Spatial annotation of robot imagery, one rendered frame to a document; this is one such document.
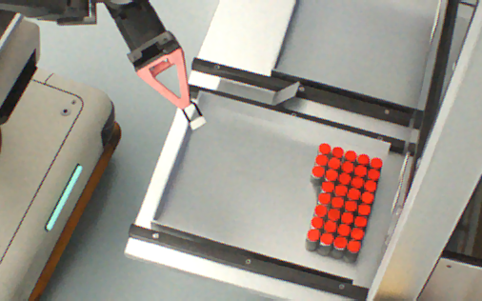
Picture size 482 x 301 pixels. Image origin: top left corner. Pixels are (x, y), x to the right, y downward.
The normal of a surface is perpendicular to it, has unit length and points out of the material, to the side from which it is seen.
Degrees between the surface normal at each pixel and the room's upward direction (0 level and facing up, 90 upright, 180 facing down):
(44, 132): 0
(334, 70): 0
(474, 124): 90
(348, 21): 0
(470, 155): 90
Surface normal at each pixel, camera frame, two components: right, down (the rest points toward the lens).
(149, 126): 0.03, -0.48
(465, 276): -0.28, 0.84
